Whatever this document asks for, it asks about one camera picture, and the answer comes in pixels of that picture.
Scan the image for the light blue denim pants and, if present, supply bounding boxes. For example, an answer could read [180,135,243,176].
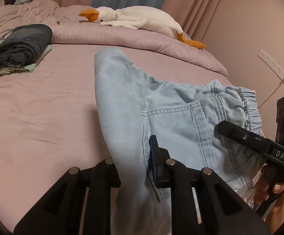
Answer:
[94,48,264,234]

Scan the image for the white power cable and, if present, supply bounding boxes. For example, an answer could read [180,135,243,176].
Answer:
[257,78,284,109]

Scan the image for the white wall power strip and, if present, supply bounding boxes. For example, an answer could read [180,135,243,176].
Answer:
[258,49,284,84]

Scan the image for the pale green folded garment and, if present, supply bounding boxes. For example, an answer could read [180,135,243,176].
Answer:
[0,45,52,76]

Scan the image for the pink quilted comforter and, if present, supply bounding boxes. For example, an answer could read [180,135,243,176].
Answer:
[0,0,228,76]

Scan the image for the person's right hand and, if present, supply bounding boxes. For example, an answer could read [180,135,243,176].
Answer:
[253,165,284,233]

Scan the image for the white goose plush toy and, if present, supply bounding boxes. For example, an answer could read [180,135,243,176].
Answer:
[79,6,206,49]

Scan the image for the dark folded garment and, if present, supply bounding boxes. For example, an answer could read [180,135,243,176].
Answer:
[0,24,53,67]

